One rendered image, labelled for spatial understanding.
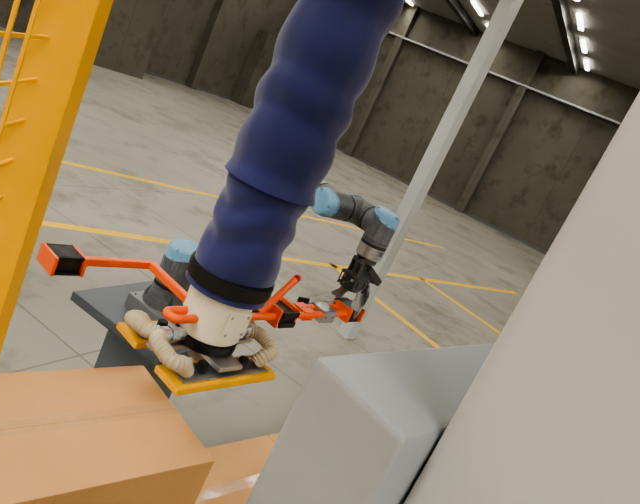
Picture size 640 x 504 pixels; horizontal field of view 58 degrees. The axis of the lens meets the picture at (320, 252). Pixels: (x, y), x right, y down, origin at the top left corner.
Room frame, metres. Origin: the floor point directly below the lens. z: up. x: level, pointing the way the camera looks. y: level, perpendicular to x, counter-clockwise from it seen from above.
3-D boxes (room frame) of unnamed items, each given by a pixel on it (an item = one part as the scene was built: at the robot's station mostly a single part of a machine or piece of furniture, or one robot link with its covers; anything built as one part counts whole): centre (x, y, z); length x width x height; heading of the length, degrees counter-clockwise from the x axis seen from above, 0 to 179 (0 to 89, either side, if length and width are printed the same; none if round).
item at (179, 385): (1.35, 0.10, 1.12); 0.34 x 0.10 x 0.05; 144
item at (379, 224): (1.88, -0.15, 1.54); 0.10 x 0.09 x 0.12; 47
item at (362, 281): (1.87, -0.15, 1.37); 0.09 x 0.08 x 0.12; 143
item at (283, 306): (1.61, 0.04, 1.23); 0.10 x 0.08 x 0.06; 54
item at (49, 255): (1.31, 0.57, 1.23); 0.09 x 0.08 x 0.05; 54
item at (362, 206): (1.95, -0.06, 1.54); 0.12 x 0.12 x 0.09; 47
